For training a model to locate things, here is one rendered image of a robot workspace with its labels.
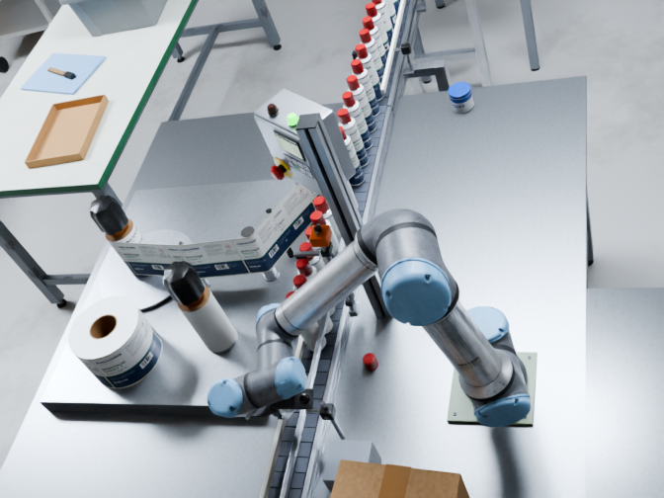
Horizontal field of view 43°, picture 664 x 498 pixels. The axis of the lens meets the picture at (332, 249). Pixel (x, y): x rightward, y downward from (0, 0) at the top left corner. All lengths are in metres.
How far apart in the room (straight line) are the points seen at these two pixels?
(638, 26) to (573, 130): 1.81
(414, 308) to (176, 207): 1.39
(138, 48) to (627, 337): 2.43
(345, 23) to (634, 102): 1.74
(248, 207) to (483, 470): 1.11
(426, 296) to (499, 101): 1.35
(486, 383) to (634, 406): 0.40
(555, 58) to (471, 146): 1.68
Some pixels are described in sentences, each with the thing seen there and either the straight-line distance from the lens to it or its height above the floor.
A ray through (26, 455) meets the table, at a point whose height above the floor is 0.83.
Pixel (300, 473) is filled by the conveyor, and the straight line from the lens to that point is 1.99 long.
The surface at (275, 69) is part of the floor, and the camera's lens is 4.70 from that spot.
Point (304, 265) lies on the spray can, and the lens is 2.05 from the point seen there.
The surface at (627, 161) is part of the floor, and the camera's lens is 3.64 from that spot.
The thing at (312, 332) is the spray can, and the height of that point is 0.96.
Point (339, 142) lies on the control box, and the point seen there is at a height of 1.39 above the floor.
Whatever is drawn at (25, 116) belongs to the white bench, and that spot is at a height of 0.80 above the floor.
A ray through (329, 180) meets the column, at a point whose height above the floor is 1.35.
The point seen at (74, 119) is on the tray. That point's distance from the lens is 3.52.
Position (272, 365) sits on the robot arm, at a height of 1.24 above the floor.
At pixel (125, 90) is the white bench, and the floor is 0.80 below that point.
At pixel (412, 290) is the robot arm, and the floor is 1.45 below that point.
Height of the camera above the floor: 2.55
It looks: 45 degrees down
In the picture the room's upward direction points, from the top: 24 degrees counter-clockwise
